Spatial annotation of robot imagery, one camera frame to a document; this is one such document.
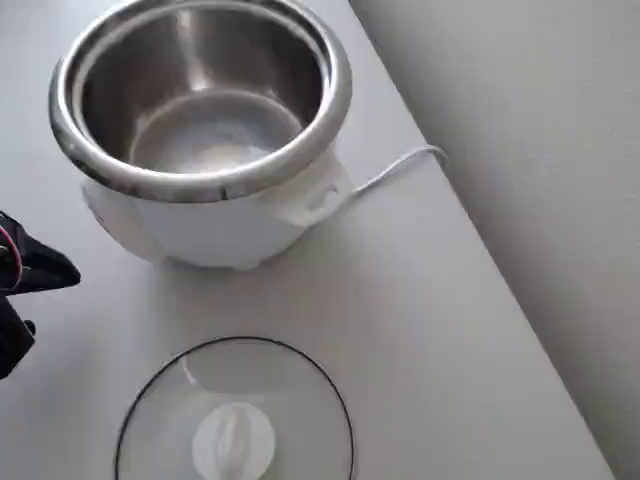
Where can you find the glass lid with white knob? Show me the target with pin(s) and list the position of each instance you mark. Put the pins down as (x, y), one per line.
(300, 400)

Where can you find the white rice cooker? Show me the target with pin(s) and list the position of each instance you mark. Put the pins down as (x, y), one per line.
(210, 235)

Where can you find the stainless steel inner pot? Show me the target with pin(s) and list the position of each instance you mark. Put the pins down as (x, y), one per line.
(200, 75)

